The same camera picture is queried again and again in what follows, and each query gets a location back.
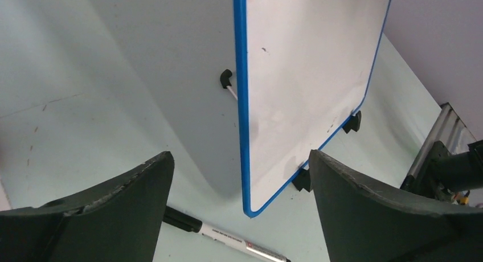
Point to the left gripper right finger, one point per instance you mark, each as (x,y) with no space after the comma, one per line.
(364,219)

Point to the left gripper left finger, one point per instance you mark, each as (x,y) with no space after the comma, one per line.
(116,220)

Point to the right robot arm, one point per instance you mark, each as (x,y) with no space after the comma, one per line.
(438,174)

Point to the black whiteboard marker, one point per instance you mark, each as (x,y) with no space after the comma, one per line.
(188,223)

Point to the left black whiteboard clip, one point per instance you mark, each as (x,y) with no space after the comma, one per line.
(303,181)

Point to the black whiteboard clip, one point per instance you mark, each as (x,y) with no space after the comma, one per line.
(353,123)
(303,181)

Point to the right black whiteboard clip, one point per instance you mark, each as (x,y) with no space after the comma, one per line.
(353,123)

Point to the blue framed whiteboard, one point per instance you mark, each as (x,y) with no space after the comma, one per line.
(303,68)

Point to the black rear whiteboard stand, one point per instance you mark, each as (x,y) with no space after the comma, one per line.
(225,81)

